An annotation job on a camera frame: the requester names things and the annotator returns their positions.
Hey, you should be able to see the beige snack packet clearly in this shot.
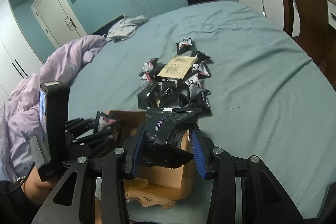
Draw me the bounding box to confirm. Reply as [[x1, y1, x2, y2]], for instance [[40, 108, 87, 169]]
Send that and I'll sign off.
[[158, 55, 197, 80]]

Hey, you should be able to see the black foil snack packet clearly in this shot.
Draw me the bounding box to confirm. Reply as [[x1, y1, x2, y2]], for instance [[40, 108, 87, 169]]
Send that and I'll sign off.
[[142, 107, 201, 169]]

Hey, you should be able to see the white door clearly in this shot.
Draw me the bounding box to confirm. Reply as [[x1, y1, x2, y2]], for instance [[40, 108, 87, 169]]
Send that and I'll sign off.
[[31, 0, 87, 48]]

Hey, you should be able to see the lilac duvet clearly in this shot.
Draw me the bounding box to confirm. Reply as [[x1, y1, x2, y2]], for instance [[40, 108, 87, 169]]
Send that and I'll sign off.
[[0, 35, 108, 183]]

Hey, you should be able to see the white-black snack packet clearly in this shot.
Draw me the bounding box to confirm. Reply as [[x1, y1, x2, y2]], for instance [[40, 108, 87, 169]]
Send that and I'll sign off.
[[192, 61, 211, 79], [176, 38, 194, 55], [141, 58, 158, 74]]

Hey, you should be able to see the teal bed sheet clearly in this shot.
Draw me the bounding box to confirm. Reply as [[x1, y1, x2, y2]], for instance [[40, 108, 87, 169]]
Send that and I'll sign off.
[[69, 2, 335, 218]]

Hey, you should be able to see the grey crumpled garment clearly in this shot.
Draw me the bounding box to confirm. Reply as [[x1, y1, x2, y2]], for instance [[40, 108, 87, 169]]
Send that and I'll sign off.
[[106, 15, 149, 42]]

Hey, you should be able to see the brown cardboard box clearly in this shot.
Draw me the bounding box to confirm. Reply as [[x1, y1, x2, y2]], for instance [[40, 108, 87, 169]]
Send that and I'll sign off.
[[102, 108, 200, 209]]

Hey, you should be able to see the brown wooden chair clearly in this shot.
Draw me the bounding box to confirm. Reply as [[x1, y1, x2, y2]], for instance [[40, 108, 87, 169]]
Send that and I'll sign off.
[[283, 0, 335, 85]]

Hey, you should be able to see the white antler snack packet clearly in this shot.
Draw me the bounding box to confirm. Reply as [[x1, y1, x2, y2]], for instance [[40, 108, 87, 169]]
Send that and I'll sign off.
[[93, 111, 125, 133]]

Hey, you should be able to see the person's left hand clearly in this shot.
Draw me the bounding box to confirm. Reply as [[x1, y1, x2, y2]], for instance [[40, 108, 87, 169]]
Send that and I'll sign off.
[[21, 167, 58, 206]]

